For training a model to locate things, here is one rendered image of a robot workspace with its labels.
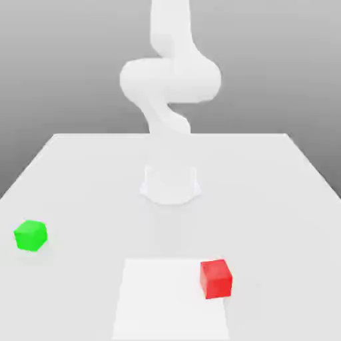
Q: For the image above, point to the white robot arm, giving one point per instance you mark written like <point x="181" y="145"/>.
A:
<point x="170" y="80"/>

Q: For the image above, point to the small red cube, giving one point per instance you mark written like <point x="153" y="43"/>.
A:
<point x="216" y="279"/>

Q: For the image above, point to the small green cube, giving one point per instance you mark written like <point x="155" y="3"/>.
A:
<point x="29" y="236"/>

